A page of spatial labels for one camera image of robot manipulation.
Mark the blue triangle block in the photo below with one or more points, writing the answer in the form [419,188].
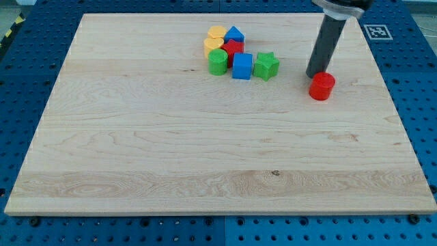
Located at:
[234,34]

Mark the robot arm flange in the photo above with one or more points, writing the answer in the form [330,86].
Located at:
[342,10]

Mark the light wooden board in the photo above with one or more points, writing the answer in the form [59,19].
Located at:
[137,126]

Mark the blue cube block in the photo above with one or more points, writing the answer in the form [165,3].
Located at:
[242,66]

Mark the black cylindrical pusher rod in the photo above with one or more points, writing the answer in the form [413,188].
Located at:
[325,44]

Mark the red star block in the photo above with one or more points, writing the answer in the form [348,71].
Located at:
[231,48]

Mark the green cylinder block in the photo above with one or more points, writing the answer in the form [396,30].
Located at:
[217,62]

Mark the yellow hexagon block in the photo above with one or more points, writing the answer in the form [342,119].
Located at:
[217,31]

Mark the green star block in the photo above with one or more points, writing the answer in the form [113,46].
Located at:
[266,66]

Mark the red cylinder block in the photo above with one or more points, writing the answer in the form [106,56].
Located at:
[322,86]

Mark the yellow heart block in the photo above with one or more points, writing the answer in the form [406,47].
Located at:
[210,44]

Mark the white fiducial marker tag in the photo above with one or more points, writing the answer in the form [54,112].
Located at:
[378,32]

